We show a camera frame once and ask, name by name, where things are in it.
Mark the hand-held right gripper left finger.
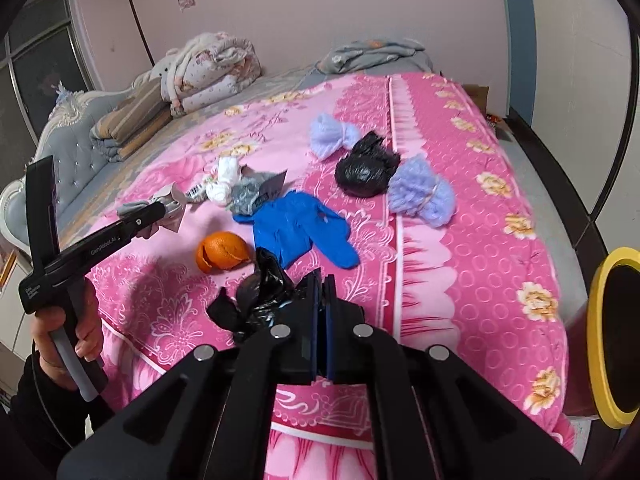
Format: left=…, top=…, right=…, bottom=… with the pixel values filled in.
left=57, top=269, right=324, bottom=480

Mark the folded striped blanket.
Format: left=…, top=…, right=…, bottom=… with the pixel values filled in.
left=90, top=77, right=174, bottom=163

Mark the grey floral cloth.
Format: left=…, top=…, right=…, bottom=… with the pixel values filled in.
left=318, top=37, right=434, bottom=76

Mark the pink floral bedsheet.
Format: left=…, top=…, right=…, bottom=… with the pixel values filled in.
left=55, top=72, right=577, bottom=480

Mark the folded floral quilt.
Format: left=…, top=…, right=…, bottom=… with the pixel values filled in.
left=152, top=32, right=262, bottom=119

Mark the grey tufted headboard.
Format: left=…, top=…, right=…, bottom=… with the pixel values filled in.
left=0, top=87, right=151, bottom=243

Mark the person's left forearm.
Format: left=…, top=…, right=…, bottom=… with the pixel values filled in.
left=9, top=352, right=118, bottom=467

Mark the blue rubber glove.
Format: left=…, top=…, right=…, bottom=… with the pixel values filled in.
left=232, top=191, right=361, bottom=269

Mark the black wall cable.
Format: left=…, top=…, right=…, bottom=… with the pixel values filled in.
left=122, top=0, right=157, bottom=68

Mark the orange peel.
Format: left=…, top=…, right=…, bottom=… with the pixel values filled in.
left=196, top=231, right=250, bottom=275

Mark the light purple mesh ball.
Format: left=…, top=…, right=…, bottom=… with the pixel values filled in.
left=387, top=155, right=456, bottom=229

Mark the grey snack wrapper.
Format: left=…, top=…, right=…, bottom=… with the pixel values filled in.
left=231, top=170, right=289, bottom=217

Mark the cardboard box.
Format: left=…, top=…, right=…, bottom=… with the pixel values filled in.
left=462, top=84, right=491, bottom=112

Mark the window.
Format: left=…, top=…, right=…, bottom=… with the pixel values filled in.
left=0, top=0, right=99, bottom=171

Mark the blue door frame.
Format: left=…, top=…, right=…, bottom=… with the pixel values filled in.
left=497, top=0, right=542, bottom=126

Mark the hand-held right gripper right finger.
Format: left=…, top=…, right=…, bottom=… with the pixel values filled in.
left=323, top=274, right=584, bottom=480

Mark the purple foam fruit net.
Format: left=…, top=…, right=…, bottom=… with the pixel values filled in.
left=308, top=114, right=361, bottom=161

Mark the yellow rimmed bin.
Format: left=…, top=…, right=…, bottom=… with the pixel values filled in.
left=565, top=247, right=640, bottom=429

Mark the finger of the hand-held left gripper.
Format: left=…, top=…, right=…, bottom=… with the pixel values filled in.
left=116, top=202, right=169, bottom=246

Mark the person's left hand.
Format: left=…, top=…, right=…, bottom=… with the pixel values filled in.
left=29, top=280, right=104, bottom=390

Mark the crumpled white tissue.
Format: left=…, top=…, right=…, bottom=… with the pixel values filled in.
left=204, top=156, right=244, bottom=207

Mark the silver foil wrapper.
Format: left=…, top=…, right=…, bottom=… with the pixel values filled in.
left=117, top=182, right=207, bottom=234

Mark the balled black plastic bag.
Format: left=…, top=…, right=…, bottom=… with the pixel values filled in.
left=334, top=131, right=402, bottom=199

